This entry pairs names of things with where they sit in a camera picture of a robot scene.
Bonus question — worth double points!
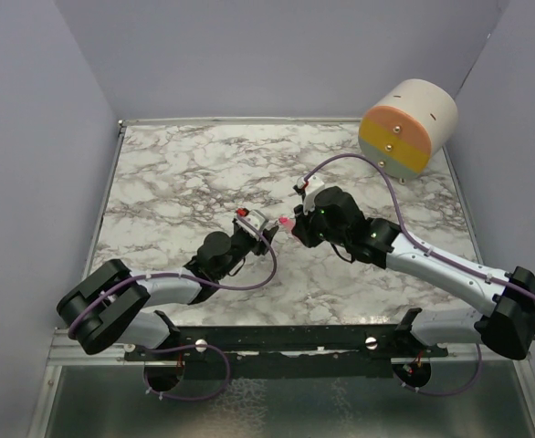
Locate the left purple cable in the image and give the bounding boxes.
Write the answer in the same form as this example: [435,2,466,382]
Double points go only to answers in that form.
[66,214,280,402]

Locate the cylindrical pastel drawer box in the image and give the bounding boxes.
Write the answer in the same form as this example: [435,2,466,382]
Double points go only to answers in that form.
[358,78,458,181]

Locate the purple cable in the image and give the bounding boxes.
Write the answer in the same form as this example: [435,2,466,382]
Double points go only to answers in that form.
[66,214,280,402]
[297,152,535,396]

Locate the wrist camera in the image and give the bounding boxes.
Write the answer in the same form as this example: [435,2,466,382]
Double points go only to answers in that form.
[294,175,325,214]
[236,208,269,233]

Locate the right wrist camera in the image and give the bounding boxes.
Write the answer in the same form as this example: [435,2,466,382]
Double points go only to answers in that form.
[294,175,325,214]

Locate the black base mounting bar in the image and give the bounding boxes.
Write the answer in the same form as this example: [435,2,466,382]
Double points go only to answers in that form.
[124,312,447,380]

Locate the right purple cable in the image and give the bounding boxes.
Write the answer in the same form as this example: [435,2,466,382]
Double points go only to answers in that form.
[297,152,535,396]

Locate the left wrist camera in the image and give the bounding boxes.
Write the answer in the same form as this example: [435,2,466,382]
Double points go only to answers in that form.
[236,208,269,233]

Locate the aluminium table frame rail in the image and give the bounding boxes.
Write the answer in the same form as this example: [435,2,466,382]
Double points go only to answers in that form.
[25,119,127,438]

